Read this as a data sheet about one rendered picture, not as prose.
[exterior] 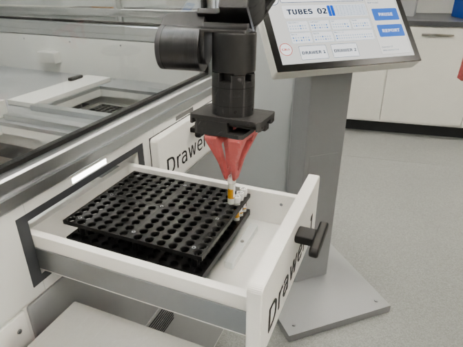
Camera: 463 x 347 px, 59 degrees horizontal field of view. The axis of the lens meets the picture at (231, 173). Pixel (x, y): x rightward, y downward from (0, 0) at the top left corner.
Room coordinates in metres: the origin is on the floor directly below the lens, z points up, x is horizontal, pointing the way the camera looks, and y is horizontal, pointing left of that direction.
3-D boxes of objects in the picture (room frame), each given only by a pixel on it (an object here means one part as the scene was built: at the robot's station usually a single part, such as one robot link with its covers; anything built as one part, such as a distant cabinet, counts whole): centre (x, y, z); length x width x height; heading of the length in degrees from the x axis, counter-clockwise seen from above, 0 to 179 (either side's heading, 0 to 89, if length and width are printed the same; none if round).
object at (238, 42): (0.54, 0.00, 1.13); 0.07 x 0.06 x 0.07; 76
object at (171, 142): (0.87, 0.10, 0.87); 0.29 x 0.02 x 0.11; 157
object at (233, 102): (0.54, 0.00, 1.07); 0.10 x 0.07 x 0.07; 66
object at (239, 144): (0.54, 0.01, 1.00); 0.07 x 0.07 x 0.09; 66
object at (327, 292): (1.38, -0.34, 0.51); 0.50 x 0.45 x 1.02; 20
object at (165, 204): (0.53, 0.11, 0.87); 0.22 x 0.18 x 0.06; 67
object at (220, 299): (0.54, 0.11, 0.86); 0.40 x 0.26 x 0.06; 67
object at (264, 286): (0.46, -0.08, 0.87); 0.29 x 0.02 x 0.11; 157
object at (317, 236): (0.45, -0.10, 0.91); 0.07 x 0.04 x 0.01; 157
